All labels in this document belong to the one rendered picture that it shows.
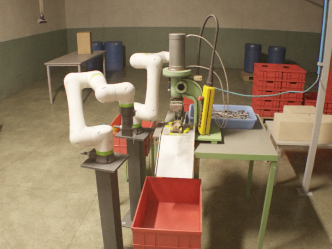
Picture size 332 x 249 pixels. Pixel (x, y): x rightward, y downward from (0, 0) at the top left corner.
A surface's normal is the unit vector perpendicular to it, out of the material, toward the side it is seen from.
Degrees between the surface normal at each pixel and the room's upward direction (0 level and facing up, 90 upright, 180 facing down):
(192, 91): 90
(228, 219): 0
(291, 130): 90
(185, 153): 30
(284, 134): 90
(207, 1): 90
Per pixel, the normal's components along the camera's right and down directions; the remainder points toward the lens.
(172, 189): -0.09, 0.34
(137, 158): -0.30, 0.33
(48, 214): 0.00, -0.94
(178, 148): -0.06, -0.64
